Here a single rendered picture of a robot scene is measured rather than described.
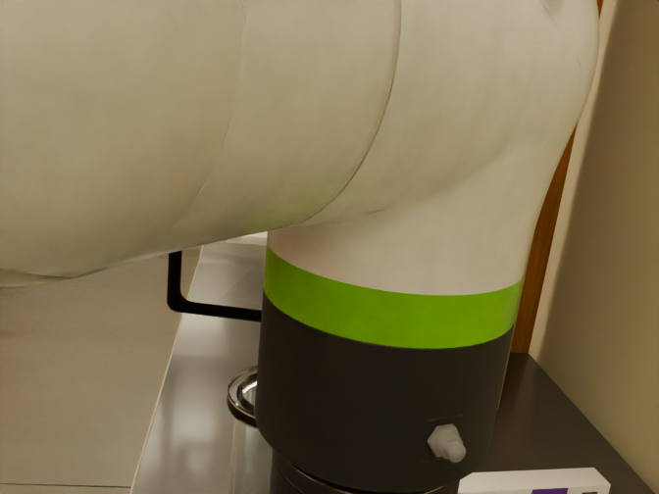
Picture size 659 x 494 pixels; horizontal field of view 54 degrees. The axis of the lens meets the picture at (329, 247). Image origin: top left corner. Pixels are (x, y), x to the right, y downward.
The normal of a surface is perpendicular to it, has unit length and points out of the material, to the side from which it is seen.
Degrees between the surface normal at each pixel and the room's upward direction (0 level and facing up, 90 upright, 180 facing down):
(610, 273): 90
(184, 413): 0
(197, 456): 0
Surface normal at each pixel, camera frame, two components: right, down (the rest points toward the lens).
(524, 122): 0.55, 0.54
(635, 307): -0.99, -0.07
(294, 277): -0.75, 0.13
